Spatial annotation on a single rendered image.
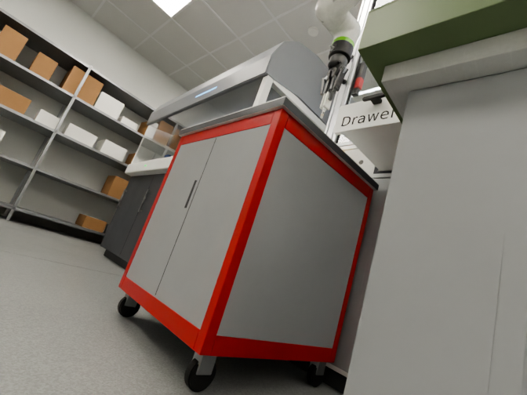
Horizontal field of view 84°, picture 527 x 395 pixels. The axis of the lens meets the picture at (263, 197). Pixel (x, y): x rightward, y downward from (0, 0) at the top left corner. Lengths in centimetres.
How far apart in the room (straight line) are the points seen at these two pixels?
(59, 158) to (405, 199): 440
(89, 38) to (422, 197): 487
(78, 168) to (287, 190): 406
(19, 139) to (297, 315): 415
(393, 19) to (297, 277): 66
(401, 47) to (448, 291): 43
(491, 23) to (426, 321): 46
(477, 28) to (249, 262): 63
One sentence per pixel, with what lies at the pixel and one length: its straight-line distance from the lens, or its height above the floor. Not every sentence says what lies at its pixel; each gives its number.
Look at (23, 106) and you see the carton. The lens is 426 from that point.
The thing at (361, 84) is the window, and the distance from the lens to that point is 166.
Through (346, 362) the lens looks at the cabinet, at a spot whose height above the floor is 10.
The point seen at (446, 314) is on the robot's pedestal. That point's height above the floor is 32.
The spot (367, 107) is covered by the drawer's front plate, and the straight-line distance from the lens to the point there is 104.
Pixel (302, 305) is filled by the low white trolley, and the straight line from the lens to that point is 93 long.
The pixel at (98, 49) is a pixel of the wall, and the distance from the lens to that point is 507.
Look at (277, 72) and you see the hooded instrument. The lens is 188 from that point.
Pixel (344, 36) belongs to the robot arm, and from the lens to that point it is 138.
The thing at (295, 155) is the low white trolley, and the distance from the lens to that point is 84.
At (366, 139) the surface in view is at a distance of 108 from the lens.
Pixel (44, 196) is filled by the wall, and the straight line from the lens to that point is 461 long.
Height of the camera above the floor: 30
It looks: 14 degrees up
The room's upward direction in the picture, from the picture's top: 18 degrees clockwise
